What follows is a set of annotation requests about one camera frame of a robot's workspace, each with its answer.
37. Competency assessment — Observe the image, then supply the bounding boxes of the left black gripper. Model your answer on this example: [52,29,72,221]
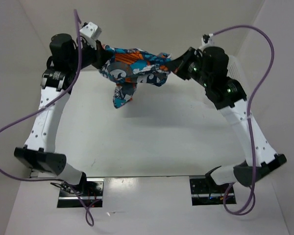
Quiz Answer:
[69,38,113,72]

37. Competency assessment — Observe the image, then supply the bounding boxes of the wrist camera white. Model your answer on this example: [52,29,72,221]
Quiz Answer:
[199,33,214,50]
[79,22,102,40]

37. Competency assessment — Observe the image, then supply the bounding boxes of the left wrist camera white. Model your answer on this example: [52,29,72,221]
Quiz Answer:
[79,22,102,40]

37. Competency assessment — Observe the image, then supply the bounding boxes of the colourful patterned shorts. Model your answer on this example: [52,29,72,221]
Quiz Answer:
[98,45,172,109]

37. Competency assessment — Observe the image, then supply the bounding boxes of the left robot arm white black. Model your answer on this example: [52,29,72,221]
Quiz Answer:
[14,33,111,196]

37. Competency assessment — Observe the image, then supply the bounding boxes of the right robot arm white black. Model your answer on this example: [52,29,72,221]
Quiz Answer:
[166,47,287,192]

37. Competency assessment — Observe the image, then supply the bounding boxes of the base mounting plate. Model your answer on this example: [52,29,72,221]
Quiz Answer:
[189,176,236,206]
[51,178,104,208]

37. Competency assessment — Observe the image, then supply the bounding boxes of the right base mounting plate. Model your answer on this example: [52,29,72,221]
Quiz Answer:
[189,176,236,206]

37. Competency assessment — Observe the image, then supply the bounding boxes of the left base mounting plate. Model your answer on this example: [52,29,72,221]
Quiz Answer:
[51,178,104,208]

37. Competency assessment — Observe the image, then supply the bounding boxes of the white plastic basket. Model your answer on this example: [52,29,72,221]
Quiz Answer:
[227,55,244,82]

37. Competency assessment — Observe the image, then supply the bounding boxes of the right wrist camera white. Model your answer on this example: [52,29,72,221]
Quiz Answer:
[199,33,214,50]

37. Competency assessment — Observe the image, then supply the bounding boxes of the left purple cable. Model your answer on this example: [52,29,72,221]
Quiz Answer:
[0,9,98,226]

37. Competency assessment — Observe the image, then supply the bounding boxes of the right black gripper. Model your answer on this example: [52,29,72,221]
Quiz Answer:
[165,47,211,87]

